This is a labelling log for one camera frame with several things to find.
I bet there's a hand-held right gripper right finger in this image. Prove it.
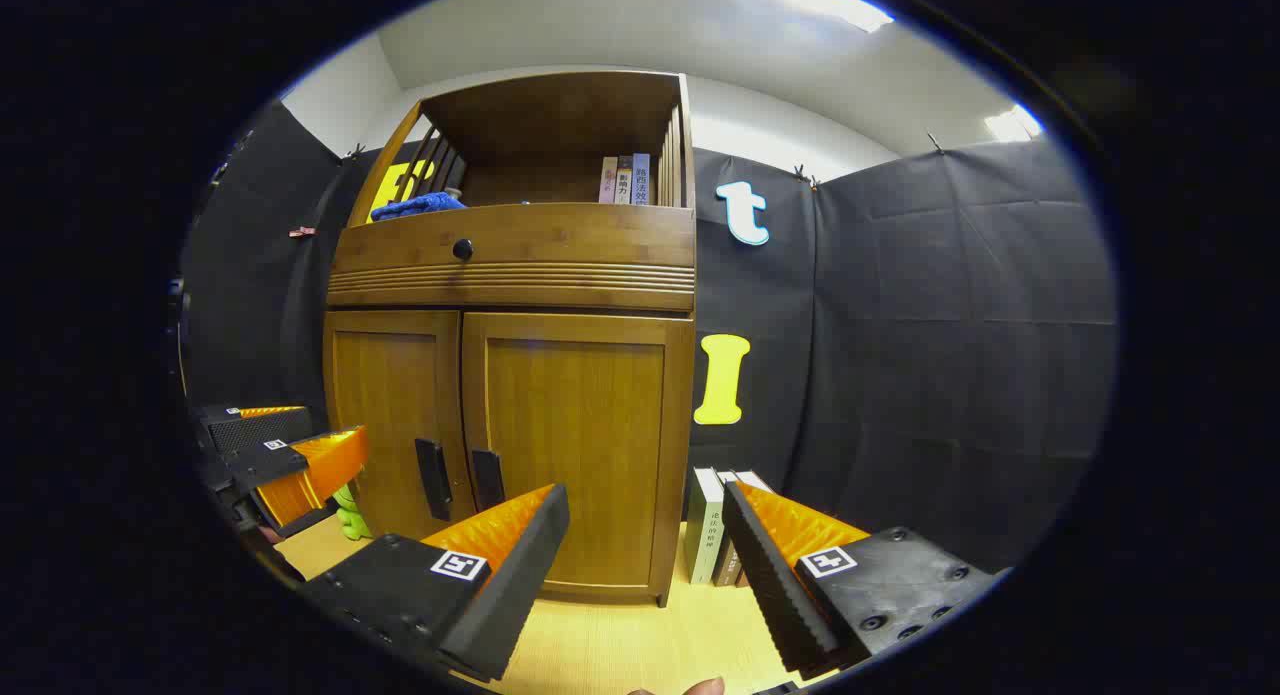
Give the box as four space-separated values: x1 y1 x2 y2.
722 480 1001 679

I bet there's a green toy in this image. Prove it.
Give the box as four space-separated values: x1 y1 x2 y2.
333 485 373 541

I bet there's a wooden double-door shoe cabinet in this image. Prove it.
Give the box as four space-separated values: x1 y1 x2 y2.
322 70 698 608

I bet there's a large ceiling light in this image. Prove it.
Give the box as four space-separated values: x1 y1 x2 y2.
750 0 894 33

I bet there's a wooden shoe cabinet door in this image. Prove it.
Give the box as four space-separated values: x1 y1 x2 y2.
323 310 476 541
462 312 696 608

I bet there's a blue cloth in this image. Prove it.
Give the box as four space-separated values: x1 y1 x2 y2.
370 192 468 222

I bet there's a grey standing book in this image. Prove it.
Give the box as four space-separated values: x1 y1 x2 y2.
712 470 746 588

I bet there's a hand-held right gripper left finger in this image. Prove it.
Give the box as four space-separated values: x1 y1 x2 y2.
300 483 571 684

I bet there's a small ceiling light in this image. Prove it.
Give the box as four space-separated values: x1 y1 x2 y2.
985 105 1043 143

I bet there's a white standing book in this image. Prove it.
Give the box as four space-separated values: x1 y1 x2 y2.
685 467 727 586

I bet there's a black backdrop cloth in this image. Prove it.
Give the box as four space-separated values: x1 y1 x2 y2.
180 100 1118 576

